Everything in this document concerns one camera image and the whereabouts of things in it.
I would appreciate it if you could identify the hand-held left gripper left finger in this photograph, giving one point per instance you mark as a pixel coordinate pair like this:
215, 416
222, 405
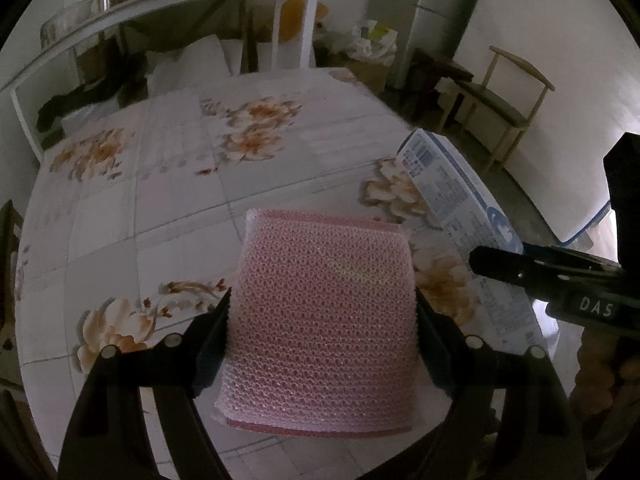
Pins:
215, 345

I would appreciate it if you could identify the cardboard box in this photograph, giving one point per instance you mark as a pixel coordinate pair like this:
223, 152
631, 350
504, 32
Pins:
362, 72

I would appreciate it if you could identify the dark wooden stool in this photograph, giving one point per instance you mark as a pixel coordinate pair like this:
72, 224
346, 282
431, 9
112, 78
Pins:
440, 72

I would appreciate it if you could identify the person's right hand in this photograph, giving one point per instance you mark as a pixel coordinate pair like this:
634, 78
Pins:
597, 375

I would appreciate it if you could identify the grey refrigerator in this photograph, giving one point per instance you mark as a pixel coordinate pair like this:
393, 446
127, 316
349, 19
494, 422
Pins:
440, 10

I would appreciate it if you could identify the pink bubble mailer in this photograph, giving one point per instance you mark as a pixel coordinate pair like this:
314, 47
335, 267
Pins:
320, 320

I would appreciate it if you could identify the blue and white carton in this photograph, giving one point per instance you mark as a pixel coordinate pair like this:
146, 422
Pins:
450, 190

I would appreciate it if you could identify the white plastic bags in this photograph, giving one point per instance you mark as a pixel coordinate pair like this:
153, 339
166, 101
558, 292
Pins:
372, 42

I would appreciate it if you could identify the white bundle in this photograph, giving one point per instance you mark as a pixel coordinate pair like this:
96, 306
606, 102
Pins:
205, 60

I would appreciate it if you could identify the wooden chair dark seat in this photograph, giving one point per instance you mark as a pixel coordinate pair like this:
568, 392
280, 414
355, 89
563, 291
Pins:
495, 105
10, 260

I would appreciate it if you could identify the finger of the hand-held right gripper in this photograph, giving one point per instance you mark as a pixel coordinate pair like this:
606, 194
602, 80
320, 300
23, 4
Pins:
515, 265

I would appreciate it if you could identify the dark cloth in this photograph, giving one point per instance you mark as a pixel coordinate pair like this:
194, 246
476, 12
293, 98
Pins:
90, 95

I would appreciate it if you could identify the yellow bag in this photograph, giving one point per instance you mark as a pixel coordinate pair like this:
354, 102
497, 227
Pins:
292, 17

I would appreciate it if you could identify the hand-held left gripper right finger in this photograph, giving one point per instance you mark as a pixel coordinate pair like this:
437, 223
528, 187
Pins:
432, 345

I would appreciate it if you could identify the floral tablecloth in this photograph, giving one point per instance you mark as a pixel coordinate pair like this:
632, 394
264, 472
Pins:
175, 200

